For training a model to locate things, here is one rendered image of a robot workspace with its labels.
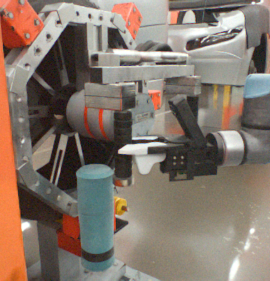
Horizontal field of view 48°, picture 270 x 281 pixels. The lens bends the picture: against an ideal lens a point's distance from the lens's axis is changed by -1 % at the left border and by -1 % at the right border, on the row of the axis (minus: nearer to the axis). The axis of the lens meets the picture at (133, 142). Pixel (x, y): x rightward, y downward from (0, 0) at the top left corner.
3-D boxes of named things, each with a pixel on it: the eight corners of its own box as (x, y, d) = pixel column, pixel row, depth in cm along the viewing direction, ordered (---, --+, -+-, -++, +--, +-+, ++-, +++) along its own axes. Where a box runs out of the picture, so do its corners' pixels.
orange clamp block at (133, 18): (115, 41, 99) (124, 19, 101) (135, 41, 94) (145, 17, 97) (103, 27, 93) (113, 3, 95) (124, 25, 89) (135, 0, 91)
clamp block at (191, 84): (172, 91, 92) (173, 73, 91) (201, 93, 88) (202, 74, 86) (165, 93, 88) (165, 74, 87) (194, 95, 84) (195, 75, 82)
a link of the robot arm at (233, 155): (245, 135, 61) (225, 127, 69) (224, 136, 61) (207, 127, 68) (242, 170, 63) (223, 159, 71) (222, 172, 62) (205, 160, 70)
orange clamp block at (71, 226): (62, 203, 89) (61, 233, 90) (83, 210, 85) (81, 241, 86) (79, 198, 95) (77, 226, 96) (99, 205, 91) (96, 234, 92)
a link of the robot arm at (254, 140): (270, 121, 71) (266, 157, 73) (227, 123, 69) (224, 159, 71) (294, 128, 63) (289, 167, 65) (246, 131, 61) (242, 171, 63)
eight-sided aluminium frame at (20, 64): (133, 172, 117) (133, 21, 103) (148, 175, 114) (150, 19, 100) (9, 238, 73) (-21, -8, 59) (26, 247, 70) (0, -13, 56)
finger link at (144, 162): (123, 180, 57) (167, 174, 60) (123, 149, 56) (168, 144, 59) (118, 174, 60) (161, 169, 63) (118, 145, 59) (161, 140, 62)
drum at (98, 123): (97, 130, 96) (96, 84, 92) (156, 140, 84) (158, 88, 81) (64, 140, 84) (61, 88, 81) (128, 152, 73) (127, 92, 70)
